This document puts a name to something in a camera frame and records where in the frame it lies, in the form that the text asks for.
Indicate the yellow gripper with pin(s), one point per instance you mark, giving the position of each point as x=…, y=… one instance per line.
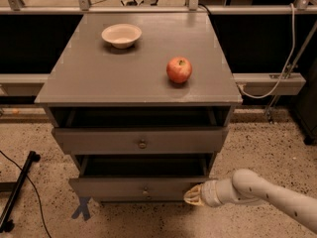
x=208, y=193

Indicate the grey drawer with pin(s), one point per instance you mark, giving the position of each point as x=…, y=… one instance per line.
x=125, y=178
x=102, y=141

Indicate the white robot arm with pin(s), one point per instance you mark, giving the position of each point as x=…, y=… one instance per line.
x=245, y=186

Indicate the grey top drawer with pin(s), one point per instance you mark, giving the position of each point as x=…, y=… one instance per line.
x=102, y=141

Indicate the grey wooden drawer cabinet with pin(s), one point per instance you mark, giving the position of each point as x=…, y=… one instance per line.
x=95, y=85

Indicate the blue tape cross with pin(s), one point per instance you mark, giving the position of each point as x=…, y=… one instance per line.
x=82, y=209

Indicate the red apple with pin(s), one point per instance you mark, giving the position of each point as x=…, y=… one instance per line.
x=179, y=69

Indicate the white paper bowl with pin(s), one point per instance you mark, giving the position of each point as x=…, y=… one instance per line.
x=121, y=36

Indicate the black stand leg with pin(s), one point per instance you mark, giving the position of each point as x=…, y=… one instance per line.
x=14, y=187

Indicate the metal frame rail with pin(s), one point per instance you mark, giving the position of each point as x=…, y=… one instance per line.
x=158, y=10

